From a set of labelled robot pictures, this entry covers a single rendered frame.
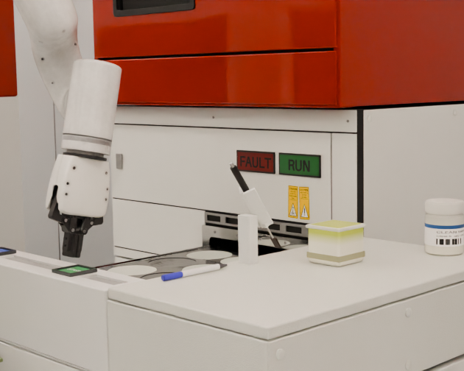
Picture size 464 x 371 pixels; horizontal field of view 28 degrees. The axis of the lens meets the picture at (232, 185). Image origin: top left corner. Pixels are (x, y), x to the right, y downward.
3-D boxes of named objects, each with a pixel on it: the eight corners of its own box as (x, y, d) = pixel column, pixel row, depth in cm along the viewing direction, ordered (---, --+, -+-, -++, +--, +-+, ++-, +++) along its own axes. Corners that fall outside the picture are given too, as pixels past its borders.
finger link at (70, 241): (70, 216, 159) (65, 255, 158) (54, 215, 156) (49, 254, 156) (81, 218, 156) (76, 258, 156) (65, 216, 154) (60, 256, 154)
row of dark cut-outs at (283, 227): (206, 221, 220) (206, 211, 219) (353, 243, 188) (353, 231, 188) (205, 221, 219) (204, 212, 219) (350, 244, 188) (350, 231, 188)
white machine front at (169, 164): (121, 254, 249) (116, 104, 244) (363, 302, 191) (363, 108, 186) (111, 255, 246) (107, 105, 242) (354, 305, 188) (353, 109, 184)
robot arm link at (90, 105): (57, 135, 161) (68, 132, 152) (67, 59, 161) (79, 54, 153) (103, 142, 164) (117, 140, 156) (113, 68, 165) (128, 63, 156)
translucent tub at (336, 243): (332, 256, 166) (332, 218, 165) (366, 261, 161) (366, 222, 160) (305, 262, 161) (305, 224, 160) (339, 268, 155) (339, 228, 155)
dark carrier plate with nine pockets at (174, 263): (211, 249, 213) (211, 246, 212) (325, 270, 188) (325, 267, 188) (88, 273, 189) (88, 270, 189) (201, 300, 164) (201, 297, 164)
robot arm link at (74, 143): (94, 140, 164) (92, 157, 164) (53, 133, 158) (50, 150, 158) (124, 143, 158) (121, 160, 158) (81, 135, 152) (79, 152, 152)
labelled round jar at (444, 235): (438, 247, 173) (438, 196, 172) (471, 252, 168) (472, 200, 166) (416, 252, 168) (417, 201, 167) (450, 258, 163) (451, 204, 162)
